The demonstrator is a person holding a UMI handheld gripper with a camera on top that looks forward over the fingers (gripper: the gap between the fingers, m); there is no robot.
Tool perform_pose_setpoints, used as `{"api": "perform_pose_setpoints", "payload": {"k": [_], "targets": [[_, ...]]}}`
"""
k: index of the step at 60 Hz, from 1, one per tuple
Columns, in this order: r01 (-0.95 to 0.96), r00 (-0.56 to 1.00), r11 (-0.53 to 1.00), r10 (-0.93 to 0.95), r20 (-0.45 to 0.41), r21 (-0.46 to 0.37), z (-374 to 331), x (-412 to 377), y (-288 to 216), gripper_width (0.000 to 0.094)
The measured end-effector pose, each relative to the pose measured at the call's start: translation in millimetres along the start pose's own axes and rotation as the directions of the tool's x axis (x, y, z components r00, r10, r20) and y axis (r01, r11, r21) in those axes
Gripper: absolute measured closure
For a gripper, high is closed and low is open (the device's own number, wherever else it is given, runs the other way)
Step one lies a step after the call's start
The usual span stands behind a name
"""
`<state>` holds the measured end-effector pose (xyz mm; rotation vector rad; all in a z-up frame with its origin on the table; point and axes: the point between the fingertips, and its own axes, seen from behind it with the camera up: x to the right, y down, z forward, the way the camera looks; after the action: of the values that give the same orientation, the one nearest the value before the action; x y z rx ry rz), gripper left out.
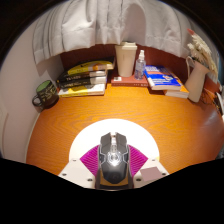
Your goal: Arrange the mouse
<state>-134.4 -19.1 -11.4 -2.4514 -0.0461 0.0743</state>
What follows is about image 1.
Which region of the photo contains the blue book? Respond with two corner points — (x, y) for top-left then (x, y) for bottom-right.
(143, 64), (183, 92)

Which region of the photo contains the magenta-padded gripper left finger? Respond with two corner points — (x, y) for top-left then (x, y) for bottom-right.
(58, 143), (103, 190)

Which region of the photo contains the white yellow black mouse pad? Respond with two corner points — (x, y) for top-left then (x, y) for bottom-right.
(68, 118), (160, 168)

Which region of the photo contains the white flower bouquet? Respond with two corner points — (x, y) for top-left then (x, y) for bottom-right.
(186, 28), (219, 79)

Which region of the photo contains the clear spray bottle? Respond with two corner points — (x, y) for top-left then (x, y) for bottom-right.
(134, 49), (147, 81)

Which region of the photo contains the white curtain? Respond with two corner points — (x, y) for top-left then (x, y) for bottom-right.
(32, 0), (214, 65)

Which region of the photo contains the white yellow book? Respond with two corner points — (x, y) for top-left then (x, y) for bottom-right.
(58, 83), (107, 98)

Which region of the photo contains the white ceramic jug vase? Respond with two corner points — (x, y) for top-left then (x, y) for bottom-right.
(184, 55), (211, 103)

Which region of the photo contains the dark green mug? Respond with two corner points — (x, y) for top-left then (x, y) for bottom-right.
(32, 79), (60, 110)

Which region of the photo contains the cream lidded tumbler cup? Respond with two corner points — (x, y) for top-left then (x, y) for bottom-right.
(114, 41), (138, 78)

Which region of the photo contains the black grey gaming mouse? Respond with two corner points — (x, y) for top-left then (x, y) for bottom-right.
(98, 131), (130, 185)

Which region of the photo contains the black book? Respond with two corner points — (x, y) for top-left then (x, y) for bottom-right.
(56, 69), (109, 84)
(58, 76), (108, 90)

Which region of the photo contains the red book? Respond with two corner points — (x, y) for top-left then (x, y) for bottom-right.
(110, 73), (150, 88)

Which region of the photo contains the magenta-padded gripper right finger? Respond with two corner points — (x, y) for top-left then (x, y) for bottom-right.
(127, 143), (170, 190)

